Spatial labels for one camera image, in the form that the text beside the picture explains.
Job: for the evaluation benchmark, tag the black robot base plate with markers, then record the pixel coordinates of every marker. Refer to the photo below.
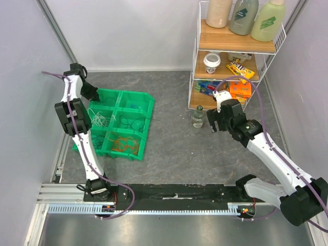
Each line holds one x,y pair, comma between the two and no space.
122,196

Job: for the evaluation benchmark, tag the beige lotion bottle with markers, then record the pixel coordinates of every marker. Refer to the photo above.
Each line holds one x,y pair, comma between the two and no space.
218,13

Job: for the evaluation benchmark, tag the grey slotted cable duct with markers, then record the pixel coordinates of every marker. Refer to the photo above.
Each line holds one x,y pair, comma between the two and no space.
232,210

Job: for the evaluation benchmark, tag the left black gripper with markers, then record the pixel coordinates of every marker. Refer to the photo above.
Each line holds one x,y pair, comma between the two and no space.
94,96

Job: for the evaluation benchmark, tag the blue snack box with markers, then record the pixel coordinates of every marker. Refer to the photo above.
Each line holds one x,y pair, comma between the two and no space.
206,87

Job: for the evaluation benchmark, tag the grey shampoo bottle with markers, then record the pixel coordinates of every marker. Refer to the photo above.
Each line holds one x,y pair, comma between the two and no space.
243,16

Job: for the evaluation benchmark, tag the white cup carton pack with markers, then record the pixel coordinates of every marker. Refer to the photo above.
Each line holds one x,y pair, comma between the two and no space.
242,57

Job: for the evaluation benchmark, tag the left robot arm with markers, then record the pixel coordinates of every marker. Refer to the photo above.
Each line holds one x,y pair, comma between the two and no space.
76,123

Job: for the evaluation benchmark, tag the yellow candy bag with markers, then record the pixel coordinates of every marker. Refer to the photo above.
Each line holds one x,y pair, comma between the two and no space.
244,74

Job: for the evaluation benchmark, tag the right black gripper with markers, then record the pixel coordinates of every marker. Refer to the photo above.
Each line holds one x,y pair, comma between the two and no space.
221,117

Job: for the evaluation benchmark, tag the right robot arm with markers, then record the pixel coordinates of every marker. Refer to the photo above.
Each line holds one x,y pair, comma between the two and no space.
299,196

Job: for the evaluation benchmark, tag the left glass bottle green cap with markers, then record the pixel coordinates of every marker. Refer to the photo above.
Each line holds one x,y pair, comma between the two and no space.
198,117

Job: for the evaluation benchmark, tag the light green shampoo bottle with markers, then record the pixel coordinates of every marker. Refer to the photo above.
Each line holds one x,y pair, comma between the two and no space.
268,20

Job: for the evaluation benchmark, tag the white paper coffee cup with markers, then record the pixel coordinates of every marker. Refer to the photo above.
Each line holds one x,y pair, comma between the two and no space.
211,62

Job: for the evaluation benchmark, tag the orange snack boxes stack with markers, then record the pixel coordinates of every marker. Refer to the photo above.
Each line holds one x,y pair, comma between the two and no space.
241,92

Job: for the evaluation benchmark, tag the white wire wooden shelf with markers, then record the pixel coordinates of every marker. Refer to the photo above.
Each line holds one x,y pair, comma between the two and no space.
222,41

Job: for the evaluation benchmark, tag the green compartment bin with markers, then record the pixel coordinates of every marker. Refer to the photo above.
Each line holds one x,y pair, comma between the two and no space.
120,123

